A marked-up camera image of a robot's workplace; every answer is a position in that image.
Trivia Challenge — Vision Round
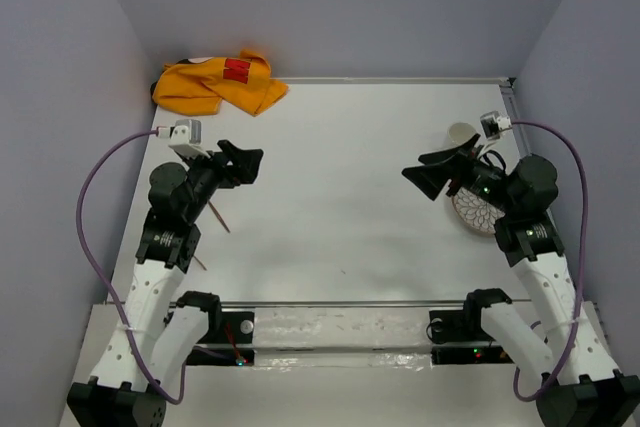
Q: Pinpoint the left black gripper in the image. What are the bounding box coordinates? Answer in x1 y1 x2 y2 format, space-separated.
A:
179 141 263 223

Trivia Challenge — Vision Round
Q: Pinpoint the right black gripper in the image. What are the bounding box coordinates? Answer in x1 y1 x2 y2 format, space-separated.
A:
402 133 518 216

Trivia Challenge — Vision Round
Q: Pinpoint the beige ceramic mug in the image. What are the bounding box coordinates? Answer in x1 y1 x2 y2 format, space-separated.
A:
443 122 496 157

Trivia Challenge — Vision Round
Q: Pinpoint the floral patterned plate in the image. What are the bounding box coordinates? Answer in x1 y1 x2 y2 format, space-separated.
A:
451 189 504 236

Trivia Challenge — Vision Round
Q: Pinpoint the orange Mickey Mouse placemat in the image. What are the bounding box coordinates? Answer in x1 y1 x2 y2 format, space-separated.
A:
151 49 289 117

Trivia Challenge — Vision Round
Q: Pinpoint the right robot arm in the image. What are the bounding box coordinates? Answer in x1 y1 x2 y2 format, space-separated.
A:
402 141 639 426

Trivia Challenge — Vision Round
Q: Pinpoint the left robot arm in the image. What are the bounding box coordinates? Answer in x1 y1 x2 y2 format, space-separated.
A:
67 140 264 426

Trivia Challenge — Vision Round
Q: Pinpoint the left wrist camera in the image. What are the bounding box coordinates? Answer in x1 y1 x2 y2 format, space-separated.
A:
157 119 209 159

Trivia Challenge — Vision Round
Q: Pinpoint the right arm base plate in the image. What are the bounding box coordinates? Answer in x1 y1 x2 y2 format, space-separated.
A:
425 310 513 366

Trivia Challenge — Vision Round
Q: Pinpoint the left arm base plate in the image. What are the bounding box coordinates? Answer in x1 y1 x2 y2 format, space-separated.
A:
187 310 255 367

